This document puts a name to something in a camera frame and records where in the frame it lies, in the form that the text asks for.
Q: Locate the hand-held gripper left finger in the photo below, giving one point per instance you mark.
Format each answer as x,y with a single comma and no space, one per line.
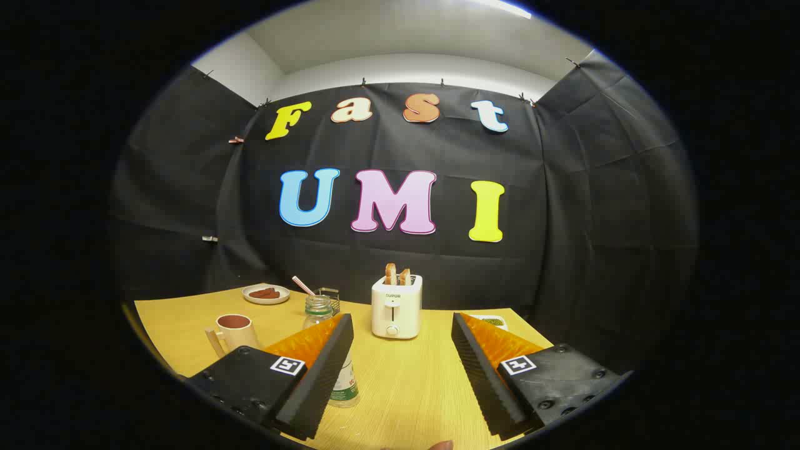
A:
325,375

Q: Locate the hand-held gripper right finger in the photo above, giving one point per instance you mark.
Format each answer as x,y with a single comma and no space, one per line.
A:
481,375

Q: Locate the clear plastic bottle green label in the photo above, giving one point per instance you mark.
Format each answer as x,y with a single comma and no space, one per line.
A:
317,309

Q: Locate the white divided grain dish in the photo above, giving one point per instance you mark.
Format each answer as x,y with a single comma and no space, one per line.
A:
494,322

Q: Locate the wooden table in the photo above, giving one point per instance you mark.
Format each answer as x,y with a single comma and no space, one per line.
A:
412,375

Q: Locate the white toaster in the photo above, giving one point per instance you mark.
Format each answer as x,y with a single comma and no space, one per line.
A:
397,312

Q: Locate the small white plate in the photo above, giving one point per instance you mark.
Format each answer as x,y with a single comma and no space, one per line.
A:
265,300

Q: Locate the brown sausage pieces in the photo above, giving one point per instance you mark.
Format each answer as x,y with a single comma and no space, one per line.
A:
264,292

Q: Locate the toast slice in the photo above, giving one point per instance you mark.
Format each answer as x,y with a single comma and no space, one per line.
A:
405,277
390,274

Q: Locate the black backdrop cloth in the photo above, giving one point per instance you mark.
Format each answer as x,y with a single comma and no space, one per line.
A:
562,219

